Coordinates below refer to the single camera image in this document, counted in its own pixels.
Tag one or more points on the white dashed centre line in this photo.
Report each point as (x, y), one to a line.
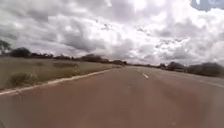
(145, 75)

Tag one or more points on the row of trees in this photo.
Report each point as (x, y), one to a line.
(66, 57)

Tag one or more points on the row of dark bushes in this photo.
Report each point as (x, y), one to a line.
(200, 68)

